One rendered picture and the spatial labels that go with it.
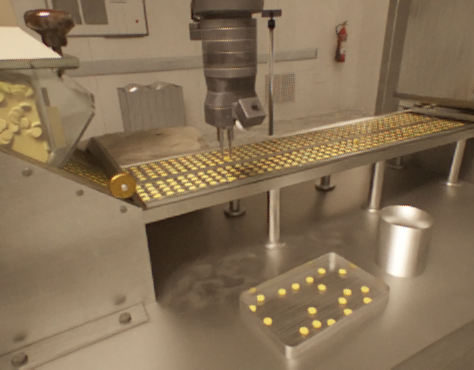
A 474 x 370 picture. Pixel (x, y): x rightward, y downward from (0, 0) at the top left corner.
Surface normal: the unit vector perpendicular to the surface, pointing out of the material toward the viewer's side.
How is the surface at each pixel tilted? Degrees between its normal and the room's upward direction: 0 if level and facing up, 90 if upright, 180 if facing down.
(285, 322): 0
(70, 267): 90
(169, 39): 90
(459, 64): 90
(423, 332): 0
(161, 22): 90
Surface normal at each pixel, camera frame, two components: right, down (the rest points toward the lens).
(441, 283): -0.04, -0.92
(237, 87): 0.48, 0.46
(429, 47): -0.87, 0.22
